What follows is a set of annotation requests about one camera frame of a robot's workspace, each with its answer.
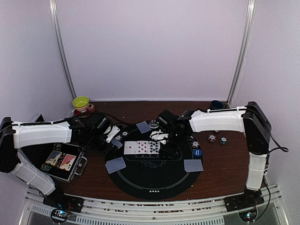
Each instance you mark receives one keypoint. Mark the blue playing card deck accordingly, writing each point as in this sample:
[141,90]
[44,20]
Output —
[116,143]

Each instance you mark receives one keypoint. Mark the clear round dealer button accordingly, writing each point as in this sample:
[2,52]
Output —
[153,124]

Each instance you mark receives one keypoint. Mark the red card box in case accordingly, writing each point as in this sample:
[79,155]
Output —
[67,162]

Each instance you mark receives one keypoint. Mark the blue card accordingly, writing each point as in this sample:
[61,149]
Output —
[193,165]
[143,127]
[115,165]

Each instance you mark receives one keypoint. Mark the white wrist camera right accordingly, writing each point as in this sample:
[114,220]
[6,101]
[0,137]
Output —
[159,136]

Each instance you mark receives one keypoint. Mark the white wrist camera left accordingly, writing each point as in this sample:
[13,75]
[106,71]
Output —
[111,132]

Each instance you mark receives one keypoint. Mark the blue round blind button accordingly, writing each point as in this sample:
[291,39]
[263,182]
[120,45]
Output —
[197,152]

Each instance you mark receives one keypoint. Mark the blue white poker chip stack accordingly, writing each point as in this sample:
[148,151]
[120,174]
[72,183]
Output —
[211,138]

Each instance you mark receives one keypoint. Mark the red chip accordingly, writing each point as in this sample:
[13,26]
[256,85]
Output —
[125,133]

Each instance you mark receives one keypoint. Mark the green bowl on red saucer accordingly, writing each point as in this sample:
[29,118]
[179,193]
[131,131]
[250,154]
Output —
[82,106]

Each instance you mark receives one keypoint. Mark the green poker chip stack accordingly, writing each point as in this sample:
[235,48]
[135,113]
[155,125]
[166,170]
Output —
[223,140]

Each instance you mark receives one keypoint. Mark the aluminium poker case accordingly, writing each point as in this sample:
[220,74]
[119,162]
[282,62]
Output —
[77,168]

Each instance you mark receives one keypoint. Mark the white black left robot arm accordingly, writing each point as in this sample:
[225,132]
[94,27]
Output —
[16,135]

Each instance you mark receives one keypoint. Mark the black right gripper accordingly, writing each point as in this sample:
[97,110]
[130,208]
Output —
[168,153]

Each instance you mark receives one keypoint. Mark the ace of diamonds card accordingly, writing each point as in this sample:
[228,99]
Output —
[130,148]

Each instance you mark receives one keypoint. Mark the blue card box in case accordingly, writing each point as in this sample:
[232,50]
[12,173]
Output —
[53,158]

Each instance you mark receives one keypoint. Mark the ten of clubs card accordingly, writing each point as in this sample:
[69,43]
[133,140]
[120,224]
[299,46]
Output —
[153,147]

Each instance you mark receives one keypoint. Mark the aluminium front rail frame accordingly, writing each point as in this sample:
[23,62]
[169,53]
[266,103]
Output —
[209,211]

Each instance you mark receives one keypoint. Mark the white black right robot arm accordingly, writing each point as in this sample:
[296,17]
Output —
[246,136]

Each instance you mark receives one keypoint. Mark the dark blue enamel mug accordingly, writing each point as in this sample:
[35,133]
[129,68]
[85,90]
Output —
[217,105]

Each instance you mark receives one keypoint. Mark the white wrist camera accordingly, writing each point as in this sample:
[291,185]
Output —
[111,132]
[159,136]

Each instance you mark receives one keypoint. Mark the round black poker mat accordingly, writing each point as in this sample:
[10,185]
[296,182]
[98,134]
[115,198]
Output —
[148,176]

